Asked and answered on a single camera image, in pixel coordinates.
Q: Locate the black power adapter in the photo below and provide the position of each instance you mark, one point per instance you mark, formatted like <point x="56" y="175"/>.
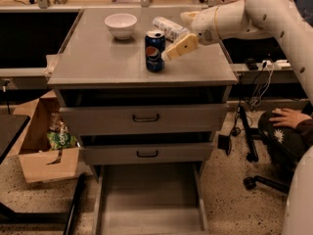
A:
<point x="224" y="143"/>

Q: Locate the grey middle drawer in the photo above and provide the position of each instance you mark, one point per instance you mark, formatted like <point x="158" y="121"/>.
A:
<point x="146" y="154"/>

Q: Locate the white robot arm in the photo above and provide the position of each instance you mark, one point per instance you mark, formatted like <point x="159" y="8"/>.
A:
<point x="255" y="19"/>

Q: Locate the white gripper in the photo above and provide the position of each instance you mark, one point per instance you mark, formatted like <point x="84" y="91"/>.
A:
<point x="204" y="25"/>

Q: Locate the clear plastic water bottle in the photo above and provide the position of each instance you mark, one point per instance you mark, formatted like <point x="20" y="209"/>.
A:
<point x="171" y="29"/>

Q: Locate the brown cardboard box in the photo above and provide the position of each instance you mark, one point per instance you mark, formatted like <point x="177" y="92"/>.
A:
<point x="38" y="161"/>

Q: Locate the grey open bottom drawer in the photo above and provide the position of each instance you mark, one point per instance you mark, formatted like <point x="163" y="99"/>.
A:
<point x="149" y="199"/>

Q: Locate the green snack bag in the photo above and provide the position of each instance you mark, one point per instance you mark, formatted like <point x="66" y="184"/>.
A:
<point x="61" y="140"/>

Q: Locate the person's hand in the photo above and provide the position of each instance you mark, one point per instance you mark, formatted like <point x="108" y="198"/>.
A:
<point x="288" y="118"/>

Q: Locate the black office chair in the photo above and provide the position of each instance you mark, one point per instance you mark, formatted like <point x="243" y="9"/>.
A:
<point x="285" y="145"/>

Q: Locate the black desk leg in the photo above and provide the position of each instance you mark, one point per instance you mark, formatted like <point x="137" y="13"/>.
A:
<point x="252" y="154"/>

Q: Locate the white ceramic bowl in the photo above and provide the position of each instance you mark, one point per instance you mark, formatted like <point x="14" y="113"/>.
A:
<point x="121" y="25"/>

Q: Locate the grey top drawer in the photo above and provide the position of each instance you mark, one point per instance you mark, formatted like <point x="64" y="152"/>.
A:
<point x="144" y="119"/>

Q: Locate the white power strip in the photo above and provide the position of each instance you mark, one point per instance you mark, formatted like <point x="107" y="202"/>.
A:
<point x="277" y="65"/>

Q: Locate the blue pepsi can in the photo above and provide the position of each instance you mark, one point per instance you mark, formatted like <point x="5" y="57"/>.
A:
<point x="154" y="46"/>

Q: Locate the black laptop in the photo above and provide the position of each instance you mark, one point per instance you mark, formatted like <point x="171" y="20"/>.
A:
<point x="305" y="8"/>

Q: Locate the grey drawer cabinet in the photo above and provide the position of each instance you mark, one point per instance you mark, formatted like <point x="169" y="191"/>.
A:
<point x="96" y="70"/>

